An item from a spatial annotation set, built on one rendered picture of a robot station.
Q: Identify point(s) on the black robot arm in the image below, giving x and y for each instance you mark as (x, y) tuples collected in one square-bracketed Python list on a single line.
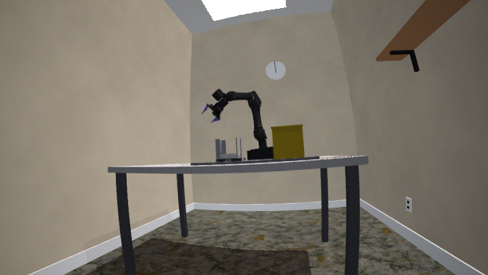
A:
[(259, 132)]

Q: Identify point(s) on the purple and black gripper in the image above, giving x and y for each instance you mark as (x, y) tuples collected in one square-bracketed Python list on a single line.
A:
[(217, 118)]

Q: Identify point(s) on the yellow open-top bin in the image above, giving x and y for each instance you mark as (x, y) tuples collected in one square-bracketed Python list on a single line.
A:
[(288, 141)]

